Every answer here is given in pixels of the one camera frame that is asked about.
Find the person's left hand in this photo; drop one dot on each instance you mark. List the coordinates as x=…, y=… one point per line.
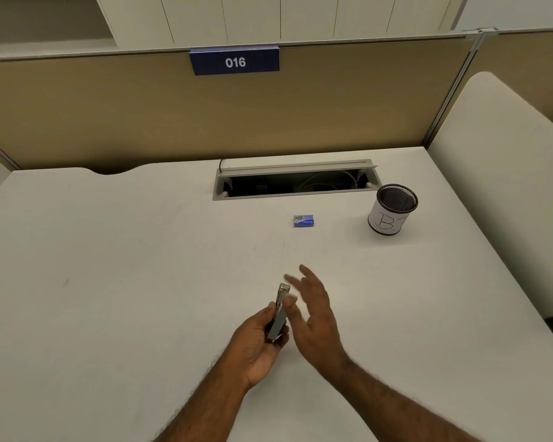
x=251, y=346

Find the person's right hand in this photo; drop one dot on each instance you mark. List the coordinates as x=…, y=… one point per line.
x=318, y=322

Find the person's left thumb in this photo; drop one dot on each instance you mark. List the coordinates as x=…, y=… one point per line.
x=263, y=317

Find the person's right thumb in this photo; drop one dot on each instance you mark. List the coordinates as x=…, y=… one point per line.
x=297, y=324

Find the grey metal stapler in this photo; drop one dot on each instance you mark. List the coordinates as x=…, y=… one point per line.
x=278, y=313

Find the person's right forearm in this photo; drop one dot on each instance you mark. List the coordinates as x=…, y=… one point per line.
x=391, y=405

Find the person's left forearm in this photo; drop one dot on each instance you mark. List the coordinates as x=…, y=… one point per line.
x=202, y=405

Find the small blue staple box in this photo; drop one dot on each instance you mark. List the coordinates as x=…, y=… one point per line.
x=304, y=220

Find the black mesh pen holder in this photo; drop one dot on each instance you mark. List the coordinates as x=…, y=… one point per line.
x=392, y=210

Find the beige desk partition panel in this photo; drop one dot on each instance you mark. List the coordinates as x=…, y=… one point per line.
x=221, y=105

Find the blue desk number sign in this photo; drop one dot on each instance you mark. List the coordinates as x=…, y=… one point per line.
x=234, y=62

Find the white cabinet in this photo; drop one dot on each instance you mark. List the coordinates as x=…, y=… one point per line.
x=276, y=18

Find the beige side partition panel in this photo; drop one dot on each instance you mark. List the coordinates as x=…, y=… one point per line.
x=520, y=64

